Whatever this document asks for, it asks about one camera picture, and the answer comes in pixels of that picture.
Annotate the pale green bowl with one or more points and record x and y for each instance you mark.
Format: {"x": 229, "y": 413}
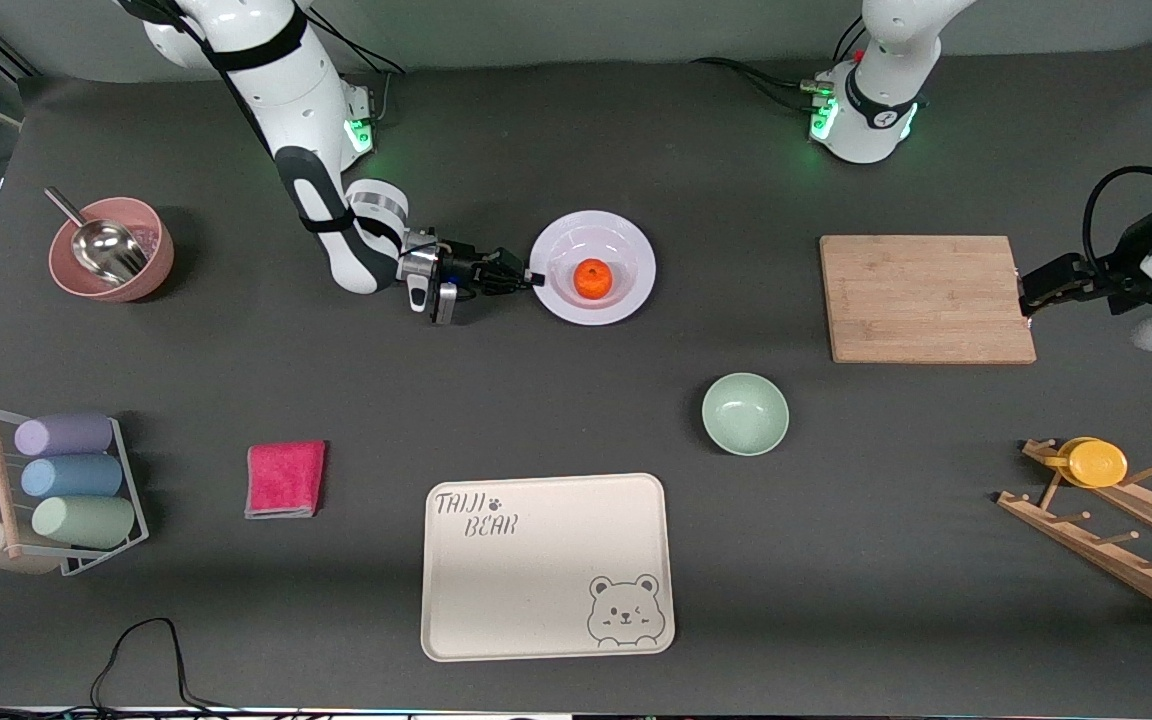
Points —
{"x": 745, "y": 414}

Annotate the white round plate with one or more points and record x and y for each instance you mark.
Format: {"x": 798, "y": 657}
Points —
{"x": 636, "y": 250}

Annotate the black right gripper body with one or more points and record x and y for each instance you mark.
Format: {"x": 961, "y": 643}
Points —
{"x": 476, "y": 270}

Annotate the metal scoop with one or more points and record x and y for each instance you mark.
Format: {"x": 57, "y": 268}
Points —
{"x": 111, "y": 250}

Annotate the pink bowl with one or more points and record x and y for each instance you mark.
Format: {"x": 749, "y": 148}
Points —
{"x": 151, "y": 265}

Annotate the blue cup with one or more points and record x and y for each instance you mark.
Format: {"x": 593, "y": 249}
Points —
{"x": 71, "y": 476}

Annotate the yellow mug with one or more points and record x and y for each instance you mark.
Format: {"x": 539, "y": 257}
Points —
{"x": 1096, "y": 464}

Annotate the purple cup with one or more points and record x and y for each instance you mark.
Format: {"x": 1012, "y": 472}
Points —
{"x": 66, "y": 434}

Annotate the wooden mug rack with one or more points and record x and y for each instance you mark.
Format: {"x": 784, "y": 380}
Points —
{"x": 1116, "y": 570}

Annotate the wooden cutting board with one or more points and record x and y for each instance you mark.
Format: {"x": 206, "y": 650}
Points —
{"x": 921, "y": 300}

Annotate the beige bear print tray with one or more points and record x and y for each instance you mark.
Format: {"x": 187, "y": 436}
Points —
{"x": 536, "y": 580}

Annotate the green cup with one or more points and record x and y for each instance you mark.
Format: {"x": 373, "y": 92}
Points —
{"x": 86, "y": 520}

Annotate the orange fruit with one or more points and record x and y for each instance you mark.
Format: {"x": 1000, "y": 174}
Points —
{"x": 593, "y": 279}

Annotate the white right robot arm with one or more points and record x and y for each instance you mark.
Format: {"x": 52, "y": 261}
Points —
{"x": 286, "y": 80}

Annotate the pink folded cloth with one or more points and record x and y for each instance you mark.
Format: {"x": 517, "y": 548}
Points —
{"x": 284, "y": 478}

